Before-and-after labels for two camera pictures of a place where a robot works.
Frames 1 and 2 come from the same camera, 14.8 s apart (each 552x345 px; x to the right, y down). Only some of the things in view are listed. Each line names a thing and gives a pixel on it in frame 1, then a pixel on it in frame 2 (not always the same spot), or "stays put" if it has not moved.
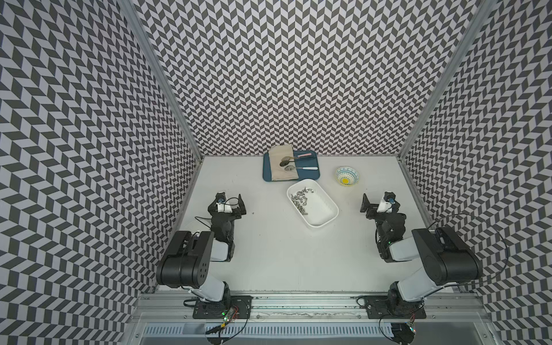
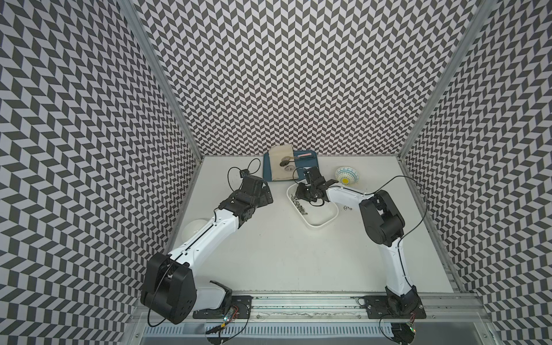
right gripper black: (372, 208) to (300, 192)
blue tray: (313, 160) stays put
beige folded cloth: (287, 172) stays put
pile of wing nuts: (299, 199) stays put
